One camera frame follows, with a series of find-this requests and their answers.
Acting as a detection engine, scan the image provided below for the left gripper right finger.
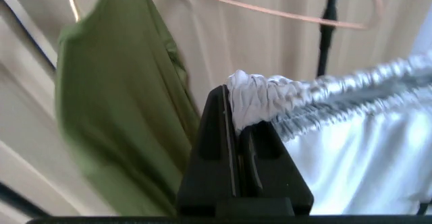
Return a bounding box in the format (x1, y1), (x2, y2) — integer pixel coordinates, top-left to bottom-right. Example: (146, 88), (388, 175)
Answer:
(238, 120), (315, 217)

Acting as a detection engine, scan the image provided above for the pale grey garment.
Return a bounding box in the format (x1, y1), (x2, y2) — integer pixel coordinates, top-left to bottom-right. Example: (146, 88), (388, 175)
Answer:
(225, 50), (432, 217)

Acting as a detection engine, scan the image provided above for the green shirt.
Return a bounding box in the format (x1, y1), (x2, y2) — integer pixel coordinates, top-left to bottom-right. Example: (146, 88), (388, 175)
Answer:
(55, 0), (201, 217)

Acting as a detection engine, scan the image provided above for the black clothes rack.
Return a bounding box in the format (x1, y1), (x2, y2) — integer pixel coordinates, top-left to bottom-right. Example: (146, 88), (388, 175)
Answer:
(0, 0), (340, 218)

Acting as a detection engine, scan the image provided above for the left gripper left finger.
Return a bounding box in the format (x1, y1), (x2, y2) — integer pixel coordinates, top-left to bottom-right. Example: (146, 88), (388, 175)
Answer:
(175, 84), (240, 217)

